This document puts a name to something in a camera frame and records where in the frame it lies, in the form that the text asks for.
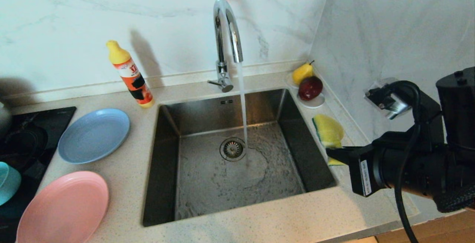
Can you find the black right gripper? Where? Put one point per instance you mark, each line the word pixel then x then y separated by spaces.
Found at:
pixel 400 168

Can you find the yellow fish-shaped sponge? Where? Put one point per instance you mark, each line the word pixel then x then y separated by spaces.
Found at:
pixel 328 131

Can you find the chrome faucet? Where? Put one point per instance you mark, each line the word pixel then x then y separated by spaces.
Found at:
pixel 222 31

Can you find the yellow orange dish soap bottle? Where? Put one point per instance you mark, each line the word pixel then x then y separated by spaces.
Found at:
pixel 133 75

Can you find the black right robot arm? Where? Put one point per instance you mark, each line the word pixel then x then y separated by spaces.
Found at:
pixel 458 124

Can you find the metal sink drain strainer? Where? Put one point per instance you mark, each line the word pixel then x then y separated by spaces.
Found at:
pixel 232 149

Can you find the stainless steel sink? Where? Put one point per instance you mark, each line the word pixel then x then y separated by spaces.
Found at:
pixel 207 187

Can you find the small white dish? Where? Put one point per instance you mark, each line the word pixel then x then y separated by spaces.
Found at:
pixel 288 79
pixel 315 104

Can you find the dark red apple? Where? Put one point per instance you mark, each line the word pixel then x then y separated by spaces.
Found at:
pixel 310 88

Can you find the yellow pear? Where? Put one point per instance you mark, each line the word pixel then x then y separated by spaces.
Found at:
pixel 301 73

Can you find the running water stream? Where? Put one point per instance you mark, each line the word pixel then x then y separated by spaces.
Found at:
pixel 243 105

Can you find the wooden cabinet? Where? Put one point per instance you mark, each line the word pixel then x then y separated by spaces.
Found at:
pixel 438 232

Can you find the blue plastic plate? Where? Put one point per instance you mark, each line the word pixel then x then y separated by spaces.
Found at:
pixel 94 135

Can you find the pink plastic plate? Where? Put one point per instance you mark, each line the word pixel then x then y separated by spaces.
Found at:
pixel 63 209

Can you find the black induction cooktop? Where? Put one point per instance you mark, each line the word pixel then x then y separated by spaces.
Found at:
pixel 33 139

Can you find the teal ceramic bowl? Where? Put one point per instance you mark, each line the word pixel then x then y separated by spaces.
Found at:
pixel 9 181

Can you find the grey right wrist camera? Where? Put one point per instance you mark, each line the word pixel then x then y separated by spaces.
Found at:
pixel 386 102

